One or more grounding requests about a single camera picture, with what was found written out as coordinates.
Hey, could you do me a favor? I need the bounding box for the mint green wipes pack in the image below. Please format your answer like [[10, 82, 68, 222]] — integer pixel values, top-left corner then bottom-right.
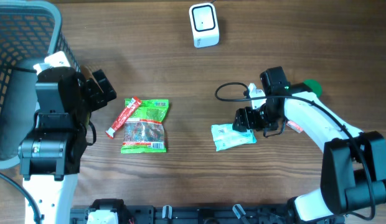
[[211, 124, 257, 151]]

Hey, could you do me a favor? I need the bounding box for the red candy bar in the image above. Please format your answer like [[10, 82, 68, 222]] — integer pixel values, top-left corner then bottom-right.
[[105, 96, 142, 139]]

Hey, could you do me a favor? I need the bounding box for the green snack bag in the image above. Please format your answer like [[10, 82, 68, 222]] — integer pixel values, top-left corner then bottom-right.
[[129, 99, 169, 122]]

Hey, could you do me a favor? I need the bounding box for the red Kleenex tissue pack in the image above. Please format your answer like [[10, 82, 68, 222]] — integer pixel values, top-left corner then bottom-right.
[[286, 120, 303, 133]]

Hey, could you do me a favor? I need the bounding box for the clear gummy candy bag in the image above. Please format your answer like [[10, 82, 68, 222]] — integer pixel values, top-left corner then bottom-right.
[[121, 118, 167, 154]]

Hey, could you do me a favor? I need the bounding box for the green lid jar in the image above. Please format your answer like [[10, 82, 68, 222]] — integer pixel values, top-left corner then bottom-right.
[[303, 80, 322, 98]]

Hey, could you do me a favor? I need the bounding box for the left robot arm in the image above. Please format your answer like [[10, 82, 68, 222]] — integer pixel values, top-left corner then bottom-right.
[[18, 67, 116, 223]]

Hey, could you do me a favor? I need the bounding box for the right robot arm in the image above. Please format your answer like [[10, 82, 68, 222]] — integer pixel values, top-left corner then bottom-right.
[[232, 67, 386, 223]]

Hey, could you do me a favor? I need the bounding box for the white barcode scanner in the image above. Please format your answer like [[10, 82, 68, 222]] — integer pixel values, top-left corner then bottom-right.
[[189, 2, 220, 49]]

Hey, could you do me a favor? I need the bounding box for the grey plastic mesh basket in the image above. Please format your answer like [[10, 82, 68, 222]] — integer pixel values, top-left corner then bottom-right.
[[0, 1, 79, 169]]

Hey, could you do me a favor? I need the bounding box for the black right camera cable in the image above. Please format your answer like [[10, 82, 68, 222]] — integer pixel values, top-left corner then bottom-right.
[[214, 82, 377, 224]]

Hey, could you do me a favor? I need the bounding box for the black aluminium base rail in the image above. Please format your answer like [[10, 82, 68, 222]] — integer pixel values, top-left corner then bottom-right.
[[70, 198, 345, 224]]

